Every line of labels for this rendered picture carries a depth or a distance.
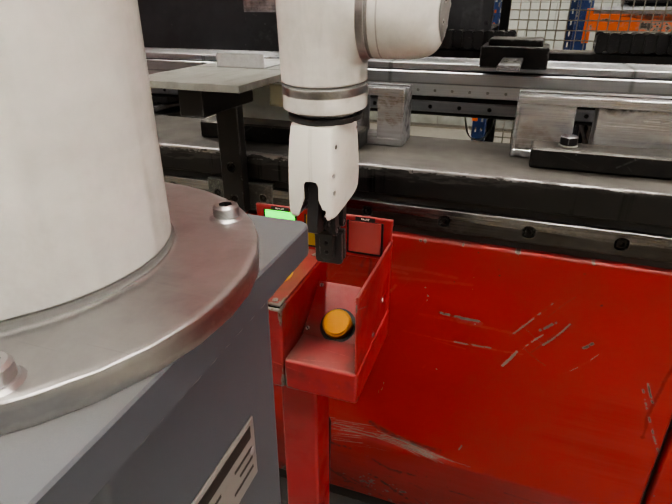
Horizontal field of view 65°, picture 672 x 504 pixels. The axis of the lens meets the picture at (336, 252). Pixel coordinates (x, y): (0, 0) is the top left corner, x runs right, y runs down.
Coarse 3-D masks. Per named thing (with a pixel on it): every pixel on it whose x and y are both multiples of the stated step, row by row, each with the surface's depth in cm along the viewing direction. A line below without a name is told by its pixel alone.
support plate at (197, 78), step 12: (168, 72) 79; (180, 72) 79; (192, 72) 79; (204, 72) 79; (216, 72) 79; (228, 72) 79; (240, 72) 79; (252, 72) 79; (264, 72) 79; (276, 72) 79; (156, 84) 71; (168, 84) 70; (180, 84) 70; (192, 84) 69; (204, 84) 68; (216, 84) 68; (228, 84) 68; (240, 84) 68; (252, 84) 70; (264, 84) 73
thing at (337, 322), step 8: (328, 312) 68; (336, 312) 68; (344, 312) 68; (328, 320) 67; (336, 320) 67; (344, 320) 67; (328, 328) 67; (336, 328) 67; (344, 328) 66; (336, 336) 66; (344, 336) 67
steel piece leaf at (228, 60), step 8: (216, 56) 84; (224, 56) 84; (232, 56) 84; (240, 56) 83; (248, 56) 83; (256, 56) 82; (224, 64) 85; (232, 64) 84; (240, 64) 84; (248, 64) 83; (256, 64) 83; (264, 64) 87; (272, 64) 87
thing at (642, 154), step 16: (544, 144) 78; (592, 144) 78; (544, 160) 76; (560, 160) 76; (576, 160) 75; (592, 160) 74; (608, 160) 73; (624, 160) 73; (640, 160) 72; (656, 160) 71; (640, 176) 73; (656, 176) 72
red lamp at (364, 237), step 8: (352, 224) 70; (360, 224) 70; (368, 224) 69; (376, 224) 69; (352, 232) 71; (360, 232) 70; (368, 232) 70; (376, 232) 69; (352, 240) 71; (360, 240) 71; (368, 240) 70; (376, 240) 70; (352, 248) 72; (360, 248) 71; (368, 248) 71; (376, 248) 70
